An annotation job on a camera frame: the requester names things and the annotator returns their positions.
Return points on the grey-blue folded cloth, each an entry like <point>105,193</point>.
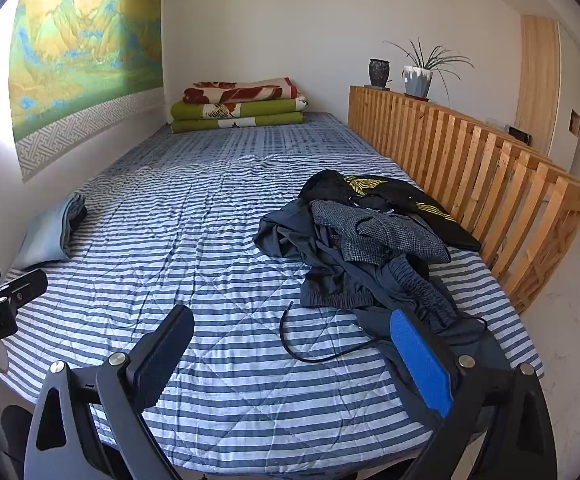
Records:
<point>45,232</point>

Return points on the grey tweed garment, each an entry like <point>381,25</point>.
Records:
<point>389,235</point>

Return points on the wooden slatted bed railing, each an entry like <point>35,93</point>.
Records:
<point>469,160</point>

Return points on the landscape wall poster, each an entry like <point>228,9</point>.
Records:
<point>85,50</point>

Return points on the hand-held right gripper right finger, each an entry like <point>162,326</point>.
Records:
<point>419,360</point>

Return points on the dark ceramic pot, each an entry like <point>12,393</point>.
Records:
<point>379,74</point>

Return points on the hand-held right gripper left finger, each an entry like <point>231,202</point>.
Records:
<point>165,360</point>

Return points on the blue striped bed quilt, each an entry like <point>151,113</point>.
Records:
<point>195,210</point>

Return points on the black sport shorts yellow stripes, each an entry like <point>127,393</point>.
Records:
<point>394,192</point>

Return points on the wooden cabinet panel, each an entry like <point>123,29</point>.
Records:
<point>537,85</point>

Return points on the small dark box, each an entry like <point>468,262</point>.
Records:
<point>518,135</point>

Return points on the potted plant in white pot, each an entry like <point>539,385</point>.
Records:
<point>417,81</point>

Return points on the red floral folded blanket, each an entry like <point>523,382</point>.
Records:
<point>240,91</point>

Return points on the dark navy shorts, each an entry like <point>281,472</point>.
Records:
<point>330,275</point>

